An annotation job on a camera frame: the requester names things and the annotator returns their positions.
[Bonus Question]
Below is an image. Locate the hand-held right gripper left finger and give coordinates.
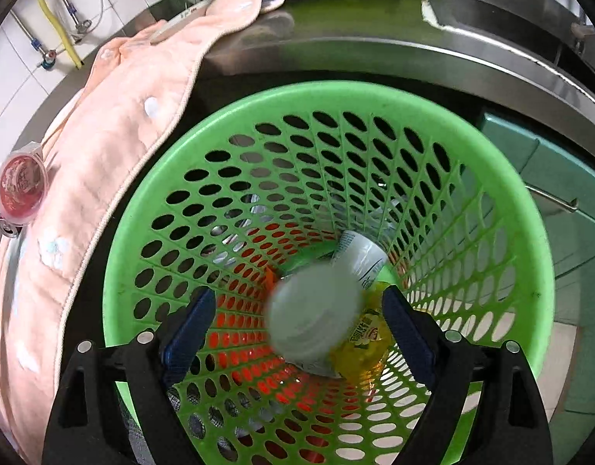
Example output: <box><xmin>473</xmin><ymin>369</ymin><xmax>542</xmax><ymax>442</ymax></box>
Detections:
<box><xmin>42</xmin><ymin>288</ymin><xmax>217</xmax><ymax>465</ymax></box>

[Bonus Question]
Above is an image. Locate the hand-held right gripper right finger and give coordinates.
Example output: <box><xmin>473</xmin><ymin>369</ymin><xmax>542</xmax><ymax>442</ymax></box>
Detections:
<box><xmin>381</xmin><ymin>286</ymin><xmax>555</xmax><ymax>465</ymax></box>

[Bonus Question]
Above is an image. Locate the yellow plastic wrapper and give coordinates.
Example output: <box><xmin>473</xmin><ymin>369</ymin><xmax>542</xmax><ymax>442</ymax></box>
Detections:
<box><xmin>329</xmin><ymin>281</ymin><xmax>397</xmax><ymax>379</ymax></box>

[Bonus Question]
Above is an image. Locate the white plastic lid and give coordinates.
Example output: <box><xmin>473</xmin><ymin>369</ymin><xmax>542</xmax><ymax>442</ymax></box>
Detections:
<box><xmin>266</xmin><ymin>266</ymin><xmax>365</xmax><ymax>357</ymax></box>

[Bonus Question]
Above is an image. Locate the blue white drink can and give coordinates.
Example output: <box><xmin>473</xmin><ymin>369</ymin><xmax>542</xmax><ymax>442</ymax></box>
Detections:
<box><xmin>330</xmin><ymin>230</ymin><xmax>389</xmax><ymax>291</ymax></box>

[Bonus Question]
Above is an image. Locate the silver white wrapper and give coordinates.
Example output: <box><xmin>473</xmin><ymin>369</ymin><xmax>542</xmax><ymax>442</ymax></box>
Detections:
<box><xmin>290</xmin><ymin>351</ymin><xmax>342</xmax><ymax>379</ymax></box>

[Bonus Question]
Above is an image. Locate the orange snack packet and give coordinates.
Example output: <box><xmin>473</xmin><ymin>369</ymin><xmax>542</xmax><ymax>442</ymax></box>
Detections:
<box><xmin>263</xmin><ymin>265</ymin><xmax>281</xmax><ymax>296</ymax></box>

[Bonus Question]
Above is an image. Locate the green perforated waste basket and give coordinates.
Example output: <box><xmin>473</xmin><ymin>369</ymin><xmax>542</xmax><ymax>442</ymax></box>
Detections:
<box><xmin>102</xmin><ymin>80</ymin><xmax>556</xmax><ymax>465</ymax></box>

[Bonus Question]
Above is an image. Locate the green cabinet door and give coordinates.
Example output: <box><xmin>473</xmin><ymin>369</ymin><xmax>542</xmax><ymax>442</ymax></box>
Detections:
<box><xmin>482</xmin><ymin>111</ymin><xmax>595</xmax><ymax>417</ymax></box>

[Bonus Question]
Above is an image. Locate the peach flower-print towel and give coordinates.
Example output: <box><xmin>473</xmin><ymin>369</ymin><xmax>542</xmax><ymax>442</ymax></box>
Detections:
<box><xmin>0</xmin><ymin>0</ymin><xmax>286</xmax><ymax>451</ymax></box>

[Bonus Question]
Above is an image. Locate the red plastic cup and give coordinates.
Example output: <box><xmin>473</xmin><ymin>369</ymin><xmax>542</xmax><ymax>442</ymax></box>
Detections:
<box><xmin>0</xmin><ymin>141</ymin><xmax>49</xmax><ymax>226</ymax></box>

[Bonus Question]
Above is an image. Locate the metal water valve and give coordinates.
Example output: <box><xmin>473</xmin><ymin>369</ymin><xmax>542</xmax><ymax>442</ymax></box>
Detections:
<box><xmin>48</xmin><ymin>0</ymin><xmax>94</xmax><ymax>42</ymax></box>
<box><xmin>30</xmin><ymin>39</ymin><xmax>58</xmax><ymax>72</ymax></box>

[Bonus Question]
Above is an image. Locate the stainless steel sink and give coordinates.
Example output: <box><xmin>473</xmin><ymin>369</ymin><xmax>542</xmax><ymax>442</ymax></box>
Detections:
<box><xmin>435</xmin><ymin>0</ymin><xmax>595</xmax><ymax>102</ymax></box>

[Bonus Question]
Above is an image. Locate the metal faucet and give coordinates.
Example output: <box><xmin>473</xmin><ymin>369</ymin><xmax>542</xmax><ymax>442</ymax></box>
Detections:
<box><xmin>571</xmin><ymin>22</ymin><xmax>593</xmax><ymax>54</ymax></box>

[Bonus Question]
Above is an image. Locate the metal cabinet handle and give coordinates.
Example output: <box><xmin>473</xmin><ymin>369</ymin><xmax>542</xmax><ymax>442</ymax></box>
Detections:
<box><xmin>525</xmin><ymin>184</ymin><xmax>580</xmax><ymax>213</ymax></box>

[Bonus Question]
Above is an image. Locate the yellow gas hose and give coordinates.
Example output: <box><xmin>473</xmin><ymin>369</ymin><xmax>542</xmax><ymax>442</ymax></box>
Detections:
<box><xmin>35</xmin><ymin>0</ymin><xmax>88</xmax><ymax>69</ymax></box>

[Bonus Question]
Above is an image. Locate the thin white hose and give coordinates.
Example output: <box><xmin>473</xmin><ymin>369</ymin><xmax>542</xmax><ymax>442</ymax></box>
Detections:
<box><xmin>72</xmin><ymin>0</ymin><xmax>105</xmax><ymax>40</ymax></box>

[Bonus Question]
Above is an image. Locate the braided metal hose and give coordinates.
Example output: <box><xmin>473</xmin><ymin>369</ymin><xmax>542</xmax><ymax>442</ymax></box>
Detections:
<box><xmin>9</xmin><ymin>10</ymin><xmax>41</xmax><ymax>54</ymax></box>

